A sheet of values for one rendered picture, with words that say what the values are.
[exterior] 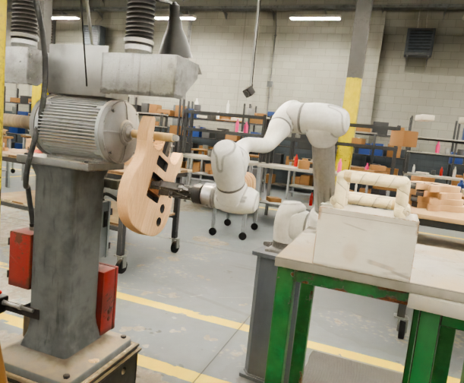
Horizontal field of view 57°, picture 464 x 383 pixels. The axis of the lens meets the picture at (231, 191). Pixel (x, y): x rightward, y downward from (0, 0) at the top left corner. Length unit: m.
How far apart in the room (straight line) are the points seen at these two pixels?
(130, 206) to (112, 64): 0.51
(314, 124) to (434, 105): 10.80
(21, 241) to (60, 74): 0.71
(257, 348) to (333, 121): 1.26
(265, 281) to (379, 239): 1.10
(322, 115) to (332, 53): 11.05
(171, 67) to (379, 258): 0.89
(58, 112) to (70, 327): 0.88
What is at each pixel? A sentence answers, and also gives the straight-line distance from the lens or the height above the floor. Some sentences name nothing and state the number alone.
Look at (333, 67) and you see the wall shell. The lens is 12.77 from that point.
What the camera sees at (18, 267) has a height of 0.64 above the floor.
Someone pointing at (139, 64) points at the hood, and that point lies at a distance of 1.56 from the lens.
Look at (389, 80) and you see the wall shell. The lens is 12.60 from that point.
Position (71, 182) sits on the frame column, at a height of 1.03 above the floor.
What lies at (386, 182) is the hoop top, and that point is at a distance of 1.25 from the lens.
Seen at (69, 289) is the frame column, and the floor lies 0.59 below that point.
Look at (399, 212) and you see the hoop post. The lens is 1.26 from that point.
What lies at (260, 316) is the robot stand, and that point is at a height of 0.36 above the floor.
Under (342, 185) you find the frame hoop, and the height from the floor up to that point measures 1.17.
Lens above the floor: 1.28
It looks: 7 degrees down
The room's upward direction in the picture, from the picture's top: 6 degrees clockwise
